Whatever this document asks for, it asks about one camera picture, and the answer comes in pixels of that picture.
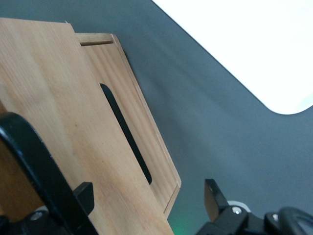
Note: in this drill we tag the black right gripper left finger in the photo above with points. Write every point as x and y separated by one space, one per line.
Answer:
85 198

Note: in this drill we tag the wooden box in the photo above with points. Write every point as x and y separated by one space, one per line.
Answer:
61 98

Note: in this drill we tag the oak wooden drawer cabinet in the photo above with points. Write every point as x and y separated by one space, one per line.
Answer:
96 38

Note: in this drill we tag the oak drawer front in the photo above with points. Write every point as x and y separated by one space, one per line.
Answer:
127 85

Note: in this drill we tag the cream rectangular plastic tray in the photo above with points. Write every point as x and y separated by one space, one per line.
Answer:
244 49

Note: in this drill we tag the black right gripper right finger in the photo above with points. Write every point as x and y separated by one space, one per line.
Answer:
232 220

